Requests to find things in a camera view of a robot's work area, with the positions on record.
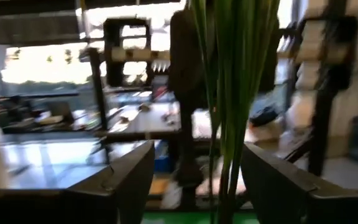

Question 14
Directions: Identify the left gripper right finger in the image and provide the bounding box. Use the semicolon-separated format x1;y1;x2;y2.
240;142;358;224

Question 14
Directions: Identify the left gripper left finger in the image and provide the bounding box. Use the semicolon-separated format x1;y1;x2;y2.
0;139;155;224

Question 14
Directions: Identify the white flower bunch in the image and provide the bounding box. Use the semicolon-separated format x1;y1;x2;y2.
188;0;282;224

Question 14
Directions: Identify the blue box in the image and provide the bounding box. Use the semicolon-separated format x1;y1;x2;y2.
154;139;172;174

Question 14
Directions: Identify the green table mat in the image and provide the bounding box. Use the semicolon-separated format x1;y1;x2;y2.
140;211;260;224

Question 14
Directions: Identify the black storage rack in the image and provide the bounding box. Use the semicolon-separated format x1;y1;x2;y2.
293;14;358;177

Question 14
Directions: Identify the dark blue bag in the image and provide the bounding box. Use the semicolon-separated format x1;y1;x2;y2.
249;104;282;127

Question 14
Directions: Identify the white work table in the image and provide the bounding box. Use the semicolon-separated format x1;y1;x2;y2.
104;101;223;144

